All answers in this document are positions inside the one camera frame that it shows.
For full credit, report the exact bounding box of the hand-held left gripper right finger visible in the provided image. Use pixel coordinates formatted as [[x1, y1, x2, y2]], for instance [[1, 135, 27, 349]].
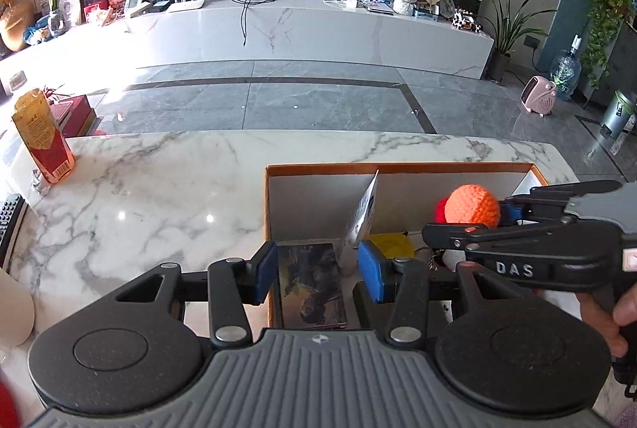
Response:
[[357, 240, 504, 345]]

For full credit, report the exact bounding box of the orange crochet fruit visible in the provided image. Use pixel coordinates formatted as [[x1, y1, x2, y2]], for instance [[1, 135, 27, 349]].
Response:
[[433, 184, 501, 230]]

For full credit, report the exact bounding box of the red container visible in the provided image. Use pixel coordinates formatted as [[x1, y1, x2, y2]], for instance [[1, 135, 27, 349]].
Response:
[[0, 371, 23, 428]]

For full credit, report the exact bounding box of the black remote control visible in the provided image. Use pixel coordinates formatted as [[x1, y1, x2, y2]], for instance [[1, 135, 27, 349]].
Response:
[[0, 194, 29, 268]]

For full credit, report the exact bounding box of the pink heater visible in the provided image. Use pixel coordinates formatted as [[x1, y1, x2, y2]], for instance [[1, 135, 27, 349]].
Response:
[[520, 76, 557, 117]]

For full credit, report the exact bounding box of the red patterned box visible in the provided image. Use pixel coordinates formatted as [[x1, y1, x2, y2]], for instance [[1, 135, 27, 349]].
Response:
[[82, 0, 125, 29]]

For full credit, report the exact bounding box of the white marble tv cabinet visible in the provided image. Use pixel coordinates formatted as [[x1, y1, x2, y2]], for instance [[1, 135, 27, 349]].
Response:
[[0, 0, 496, 83]]

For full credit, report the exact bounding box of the blue water jug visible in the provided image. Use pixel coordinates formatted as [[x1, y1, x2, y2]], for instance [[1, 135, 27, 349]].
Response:
[[550, 35, 584, 102]]

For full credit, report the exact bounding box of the silver trash can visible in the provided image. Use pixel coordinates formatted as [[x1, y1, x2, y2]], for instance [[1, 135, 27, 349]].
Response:
[[600, 90, 637, 141]]

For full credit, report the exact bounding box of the yellow round toy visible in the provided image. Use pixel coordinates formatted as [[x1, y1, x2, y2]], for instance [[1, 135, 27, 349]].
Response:
[[369, 233, 415, 262]]

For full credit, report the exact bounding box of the person's right hand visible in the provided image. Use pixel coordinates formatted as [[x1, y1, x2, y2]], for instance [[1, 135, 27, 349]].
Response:
[[576, 281, 637, 360]]

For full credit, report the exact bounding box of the orange cardboard box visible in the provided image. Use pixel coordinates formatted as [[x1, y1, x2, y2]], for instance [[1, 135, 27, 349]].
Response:
[[264, 162, 551, 330]]

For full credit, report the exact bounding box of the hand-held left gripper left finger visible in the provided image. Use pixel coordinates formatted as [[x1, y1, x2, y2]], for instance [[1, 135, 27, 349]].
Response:
[[114, 240, 279, 345]]

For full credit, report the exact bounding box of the red gift box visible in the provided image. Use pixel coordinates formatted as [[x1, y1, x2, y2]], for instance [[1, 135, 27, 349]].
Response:
[[47, 94, 98, 136]]

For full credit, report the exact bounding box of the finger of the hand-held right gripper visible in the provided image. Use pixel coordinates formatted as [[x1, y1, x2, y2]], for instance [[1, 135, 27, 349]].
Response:
[[422, 218, 571, 256], [499, 180, 624, 229]]

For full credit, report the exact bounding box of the orange drink bottle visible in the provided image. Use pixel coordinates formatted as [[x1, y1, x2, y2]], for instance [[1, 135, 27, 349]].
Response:
[[12, 88, 77, 184]]

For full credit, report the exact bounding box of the black cable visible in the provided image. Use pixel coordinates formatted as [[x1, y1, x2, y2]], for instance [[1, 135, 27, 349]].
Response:
[[229, 0, 277, 47]]

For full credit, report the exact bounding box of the bushy pothos plant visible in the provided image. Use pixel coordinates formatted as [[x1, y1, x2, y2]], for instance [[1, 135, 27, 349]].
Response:
[[580, 0, 637, 88]]

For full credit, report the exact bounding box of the black and white cow figurine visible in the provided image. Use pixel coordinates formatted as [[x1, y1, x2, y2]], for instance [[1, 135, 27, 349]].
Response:
[[452, 9, 485, 33]]

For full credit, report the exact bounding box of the long-leaf potted plant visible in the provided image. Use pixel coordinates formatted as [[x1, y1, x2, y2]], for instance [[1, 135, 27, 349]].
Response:
[[480, 0, 559, 83]]

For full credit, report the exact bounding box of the white packet with blue print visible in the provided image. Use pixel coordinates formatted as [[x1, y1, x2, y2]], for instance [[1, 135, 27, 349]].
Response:
[[342, 169, 380, 250]]

